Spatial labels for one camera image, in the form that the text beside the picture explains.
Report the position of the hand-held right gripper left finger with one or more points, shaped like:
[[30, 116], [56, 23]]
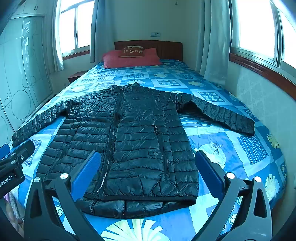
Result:
[[86, 172]]

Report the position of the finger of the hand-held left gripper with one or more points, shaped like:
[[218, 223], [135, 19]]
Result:
[[23, 151], [4, 151]]

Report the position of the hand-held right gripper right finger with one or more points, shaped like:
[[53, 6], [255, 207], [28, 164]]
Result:
[[210, 172]]

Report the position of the black puffer jacket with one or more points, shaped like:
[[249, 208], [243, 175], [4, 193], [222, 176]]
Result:
[[138, 139]]

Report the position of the pink patterned cloth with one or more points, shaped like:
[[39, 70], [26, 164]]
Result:
[[11, 213]]

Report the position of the blue patterned bed blanket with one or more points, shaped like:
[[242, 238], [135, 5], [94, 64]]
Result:
[[231, 115]]

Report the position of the wardrobe with circle-pattern doors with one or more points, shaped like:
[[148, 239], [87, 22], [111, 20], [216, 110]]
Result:
[[23, 69]]

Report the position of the wooden nightstand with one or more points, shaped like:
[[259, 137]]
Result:
[[75, 77]]

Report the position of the pink pillow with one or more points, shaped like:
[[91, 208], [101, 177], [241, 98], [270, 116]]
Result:
[[108, 61]]

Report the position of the white window curtain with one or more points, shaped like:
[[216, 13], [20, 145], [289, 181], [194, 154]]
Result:
[[215, 41], [104, 30], [54, 41]]

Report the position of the wooden bed headboard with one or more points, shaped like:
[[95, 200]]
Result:
[[168, 49]]

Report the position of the brown printed cushion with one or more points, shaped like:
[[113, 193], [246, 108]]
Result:
[[131, 52]]

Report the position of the window with wooden sill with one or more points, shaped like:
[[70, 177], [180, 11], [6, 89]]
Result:
[[259, 27]]

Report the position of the window with white frame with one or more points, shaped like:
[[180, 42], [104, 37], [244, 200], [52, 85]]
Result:
[[76, 25]]

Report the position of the white wall switch panel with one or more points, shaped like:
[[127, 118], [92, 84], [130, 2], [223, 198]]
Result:
[[155, 34]]

